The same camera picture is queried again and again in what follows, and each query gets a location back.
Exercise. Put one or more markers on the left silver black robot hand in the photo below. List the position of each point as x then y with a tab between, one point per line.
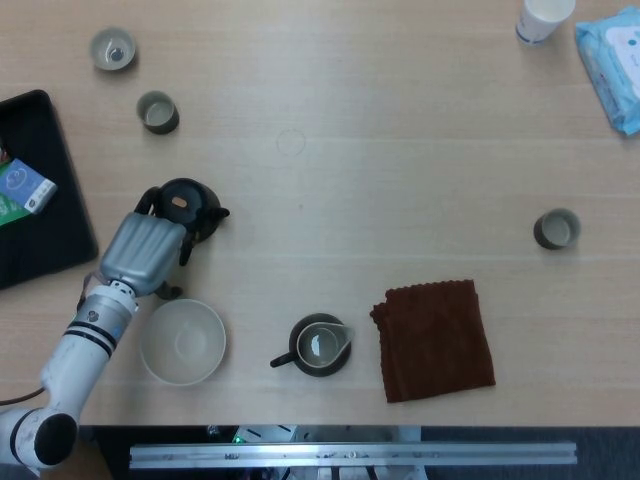
142	255

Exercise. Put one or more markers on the dark green cylindrical teacup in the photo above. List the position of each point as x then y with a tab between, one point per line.
157	112
556	230

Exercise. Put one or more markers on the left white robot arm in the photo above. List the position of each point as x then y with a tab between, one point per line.
80	360

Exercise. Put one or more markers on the grey lid cup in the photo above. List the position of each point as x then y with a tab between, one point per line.
105	45

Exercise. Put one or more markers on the black plastic tray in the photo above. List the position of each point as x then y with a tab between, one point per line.
50	245

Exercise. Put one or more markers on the cream ceramic bowl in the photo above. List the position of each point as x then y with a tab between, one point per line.
185	342

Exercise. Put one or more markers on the green packet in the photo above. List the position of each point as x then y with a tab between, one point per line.
10	214

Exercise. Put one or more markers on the blue white small packet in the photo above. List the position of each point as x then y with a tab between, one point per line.
20	182

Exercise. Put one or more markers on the small red white packet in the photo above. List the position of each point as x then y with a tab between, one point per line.
3	150

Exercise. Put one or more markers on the dark green pouring pitcher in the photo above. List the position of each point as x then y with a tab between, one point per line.
305	367

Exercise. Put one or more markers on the brown folded cloth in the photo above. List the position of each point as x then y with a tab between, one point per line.
435	340

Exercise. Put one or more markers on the white paper cup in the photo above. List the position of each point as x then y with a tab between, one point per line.
537	25

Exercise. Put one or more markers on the blue wet wipes pack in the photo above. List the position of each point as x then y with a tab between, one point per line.
615	65

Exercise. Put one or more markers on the aluminium rail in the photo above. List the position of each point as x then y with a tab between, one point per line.
350	454

